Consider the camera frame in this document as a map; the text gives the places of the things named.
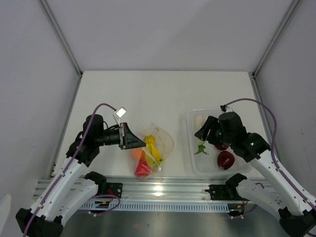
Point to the right aluminium frame post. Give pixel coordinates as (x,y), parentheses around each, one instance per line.
(277,35)

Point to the dark red toy apple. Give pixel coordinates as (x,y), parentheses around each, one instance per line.
(225,160)

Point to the left aluminium frame post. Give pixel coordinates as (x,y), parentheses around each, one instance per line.
(60,35)

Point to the aluminium frame post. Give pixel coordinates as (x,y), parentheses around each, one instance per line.
(277,35)
(60,35)

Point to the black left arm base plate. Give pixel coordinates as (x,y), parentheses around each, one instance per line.
(114,189)

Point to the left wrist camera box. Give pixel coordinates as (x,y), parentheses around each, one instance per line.
(118,114)

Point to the orange toy orange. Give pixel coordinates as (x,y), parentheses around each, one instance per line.
(137,154)

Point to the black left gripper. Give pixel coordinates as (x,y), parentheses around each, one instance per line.
(131,140)

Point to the red toy tomato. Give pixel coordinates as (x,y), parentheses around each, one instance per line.
(142,170)

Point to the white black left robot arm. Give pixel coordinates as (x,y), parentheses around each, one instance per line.
(57,204)

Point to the yellow toy banana bunch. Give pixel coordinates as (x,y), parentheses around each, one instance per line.
(152,156)

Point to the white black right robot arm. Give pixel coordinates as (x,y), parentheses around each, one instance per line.
(292,205)

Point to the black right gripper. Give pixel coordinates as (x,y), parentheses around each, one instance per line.
(209,124)

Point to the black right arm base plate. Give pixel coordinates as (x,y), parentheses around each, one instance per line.
(223,192)

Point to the silver aluminium front rail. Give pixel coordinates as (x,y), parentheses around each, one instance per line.
(166,189)

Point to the white slotted cable duct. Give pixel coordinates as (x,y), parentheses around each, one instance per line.
(205,207)

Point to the clear zip top bag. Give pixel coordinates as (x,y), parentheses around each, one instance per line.
(164,144)

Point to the white perforated plastic basket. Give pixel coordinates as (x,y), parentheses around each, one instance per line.
(204,155)

